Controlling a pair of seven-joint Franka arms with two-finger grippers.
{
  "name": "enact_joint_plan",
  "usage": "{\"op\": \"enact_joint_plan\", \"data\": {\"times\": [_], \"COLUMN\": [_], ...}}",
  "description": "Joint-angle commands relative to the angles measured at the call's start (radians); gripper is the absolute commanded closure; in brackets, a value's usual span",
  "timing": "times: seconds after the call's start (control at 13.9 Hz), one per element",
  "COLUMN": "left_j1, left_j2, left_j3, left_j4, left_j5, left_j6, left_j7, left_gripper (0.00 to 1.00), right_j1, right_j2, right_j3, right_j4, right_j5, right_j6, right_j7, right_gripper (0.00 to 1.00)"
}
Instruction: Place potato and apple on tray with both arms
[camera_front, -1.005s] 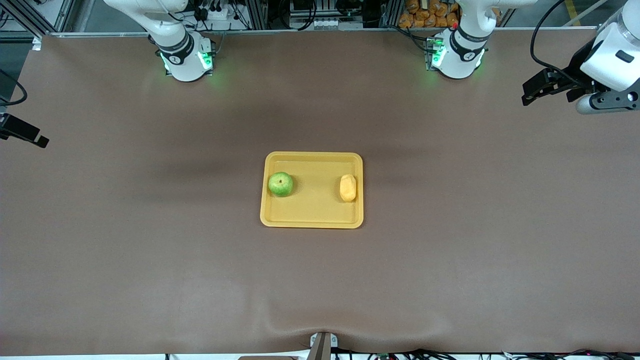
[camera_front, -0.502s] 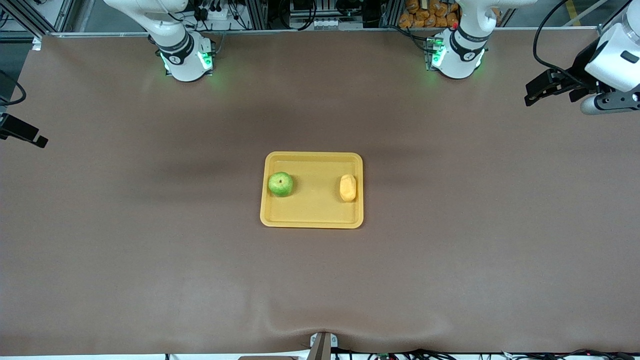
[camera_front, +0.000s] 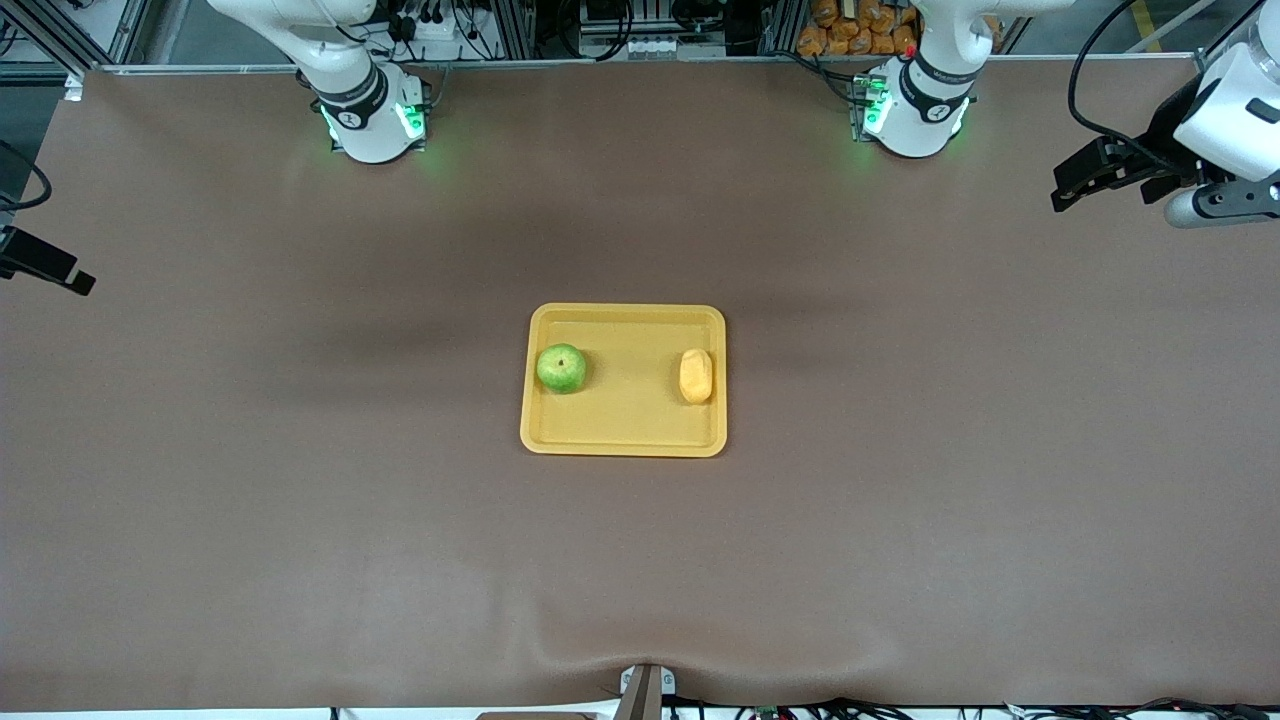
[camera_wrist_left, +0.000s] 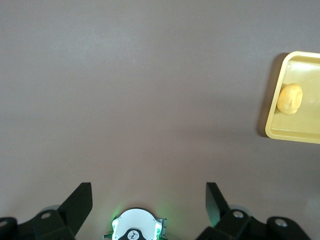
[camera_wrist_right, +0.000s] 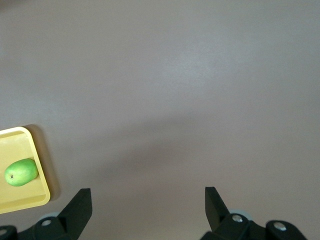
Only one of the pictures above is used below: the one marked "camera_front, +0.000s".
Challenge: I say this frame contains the silver table edge rail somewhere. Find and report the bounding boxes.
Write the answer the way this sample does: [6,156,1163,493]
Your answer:
[100,55,1226,74]

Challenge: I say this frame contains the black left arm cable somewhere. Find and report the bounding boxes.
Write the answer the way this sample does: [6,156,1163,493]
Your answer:
[1067,0,1217,151]

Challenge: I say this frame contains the yellow plastic tray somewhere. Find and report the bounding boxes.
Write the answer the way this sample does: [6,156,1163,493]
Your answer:
[519,303,728,459]

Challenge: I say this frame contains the bag of orange items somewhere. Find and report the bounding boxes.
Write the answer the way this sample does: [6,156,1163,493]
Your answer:
[797,0,921,57]

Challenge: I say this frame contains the white power strip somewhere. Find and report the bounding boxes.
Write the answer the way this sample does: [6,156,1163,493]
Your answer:
[395,8,471,43]

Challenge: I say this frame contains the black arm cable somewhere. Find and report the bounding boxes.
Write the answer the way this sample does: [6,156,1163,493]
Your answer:
[1067,0,1217,151]
[0,139,52,214]

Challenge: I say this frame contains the aluminium frame post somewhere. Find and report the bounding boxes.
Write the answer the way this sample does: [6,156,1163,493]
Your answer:
[0,0,131,76]

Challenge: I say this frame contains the brown table mat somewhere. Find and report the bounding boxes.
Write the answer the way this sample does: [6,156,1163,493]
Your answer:
[0,60,1280,713]

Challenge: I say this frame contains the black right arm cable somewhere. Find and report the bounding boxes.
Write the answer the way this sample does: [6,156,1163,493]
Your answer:
[0,139,52,214]

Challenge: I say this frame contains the green apple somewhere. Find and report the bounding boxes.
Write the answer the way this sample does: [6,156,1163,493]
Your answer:
[536,343,589,395]

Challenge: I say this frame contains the aluminium back frame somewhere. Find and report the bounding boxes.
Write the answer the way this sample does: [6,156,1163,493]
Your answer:
[470,0,801,61]

